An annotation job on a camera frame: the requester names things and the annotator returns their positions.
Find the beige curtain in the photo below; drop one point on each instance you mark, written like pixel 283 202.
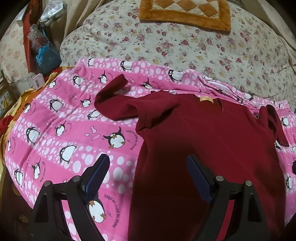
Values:
pixel 76 12

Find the clear plastic bag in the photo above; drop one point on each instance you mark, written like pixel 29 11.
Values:
pixel 52 12

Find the beige pillow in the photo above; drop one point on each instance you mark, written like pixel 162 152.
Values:
pixel 275 16

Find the orange checkered cushion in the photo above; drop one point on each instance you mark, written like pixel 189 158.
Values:
pixel 212 15

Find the red shelf frame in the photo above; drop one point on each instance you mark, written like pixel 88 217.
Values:
pixel 31 16

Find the small white pink box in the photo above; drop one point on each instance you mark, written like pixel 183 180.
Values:
pixel 38 81

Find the pink penguin blanket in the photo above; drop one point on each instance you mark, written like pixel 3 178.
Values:
pixel 59 133

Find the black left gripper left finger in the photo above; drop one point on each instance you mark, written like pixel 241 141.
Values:
pixel 48 220

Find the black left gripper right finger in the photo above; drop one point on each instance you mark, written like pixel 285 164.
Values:
pixel 235 211

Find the blue plastic bag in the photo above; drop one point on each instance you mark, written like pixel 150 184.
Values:
pixel 47 58

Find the floral beige duvet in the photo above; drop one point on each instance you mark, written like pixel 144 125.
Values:
pixel 252 57

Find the dark red fleece shirt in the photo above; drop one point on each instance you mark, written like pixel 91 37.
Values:
pixel 226 137

